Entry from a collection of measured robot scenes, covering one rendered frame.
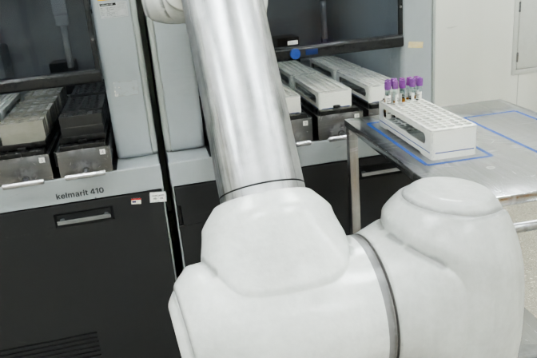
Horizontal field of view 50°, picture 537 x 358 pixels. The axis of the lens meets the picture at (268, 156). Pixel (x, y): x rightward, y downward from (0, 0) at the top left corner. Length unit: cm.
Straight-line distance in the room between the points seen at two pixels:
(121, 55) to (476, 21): 206
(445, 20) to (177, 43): 180
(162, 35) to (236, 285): 111
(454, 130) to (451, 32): 195
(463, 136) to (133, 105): 88
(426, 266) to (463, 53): 262
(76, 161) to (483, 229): 117
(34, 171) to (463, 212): 121
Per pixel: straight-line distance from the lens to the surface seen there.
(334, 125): 165
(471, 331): 66
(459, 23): 315
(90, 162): 158
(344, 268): 60
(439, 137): 120
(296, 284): 58
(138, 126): 165
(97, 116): 163
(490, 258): 63
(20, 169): 161
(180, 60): 162
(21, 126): 166
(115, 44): 161
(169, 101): 163
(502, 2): 327
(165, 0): 133
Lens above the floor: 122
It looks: 18 degrees down
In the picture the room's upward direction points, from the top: 5 degrees counter-clockwise
